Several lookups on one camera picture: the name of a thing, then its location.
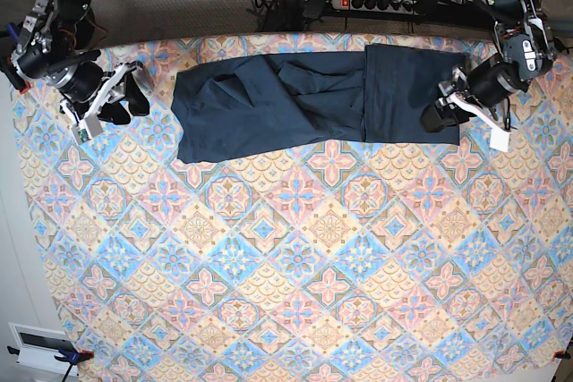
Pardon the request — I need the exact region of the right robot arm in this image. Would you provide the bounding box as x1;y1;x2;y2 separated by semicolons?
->
1;0;150;125

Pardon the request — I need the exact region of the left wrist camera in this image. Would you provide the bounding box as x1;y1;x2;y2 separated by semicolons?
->
489;128;511;152

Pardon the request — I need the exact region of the white power strip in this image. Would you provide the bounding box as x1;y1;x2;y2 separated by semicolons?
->
330;0;414;14

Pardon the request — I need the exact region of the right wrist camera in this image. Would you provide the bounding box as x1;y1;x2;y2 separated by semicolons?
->
70;115;103;145

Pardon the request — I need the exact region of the dark blue t-shirt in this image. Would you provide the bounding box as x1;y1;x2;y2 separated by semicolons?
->
171;45;466;164

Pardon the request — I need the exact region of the orange clamp bottom right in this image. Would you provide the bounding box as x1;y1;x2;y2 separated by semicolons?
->
553;351;571;360

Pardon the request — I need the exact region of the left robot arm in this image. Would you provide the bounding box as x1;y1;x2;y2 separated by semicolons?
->
420;0;557;132

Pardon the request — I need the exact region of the red black clamp left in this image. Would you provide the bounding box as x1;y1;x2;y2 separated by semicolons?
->
0;56;30;94

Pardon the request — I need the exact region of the patterned tablecloth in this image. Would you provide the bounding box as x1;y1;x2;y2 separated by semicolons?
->
10;34;572;381

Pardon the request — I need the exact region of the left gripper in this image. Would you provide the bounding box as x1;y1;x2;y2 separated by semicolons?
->
420;54;528;133

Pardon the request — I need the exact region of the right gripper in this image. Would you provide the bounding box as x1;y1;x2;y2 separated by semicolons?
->
44;50;150;125

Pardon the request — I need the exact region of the blue orange clamp bottom left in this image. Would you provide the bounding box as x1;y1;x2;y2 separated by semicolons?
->
6;346;94;381

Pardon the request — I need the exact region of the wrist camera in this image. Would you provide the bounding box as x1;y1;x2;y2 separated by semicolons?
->
489;128;511;152
70;115;103;145

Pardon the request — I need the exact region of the white wall panel box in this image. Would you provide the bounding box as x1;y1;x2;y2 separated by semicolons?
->
8;322;73;375

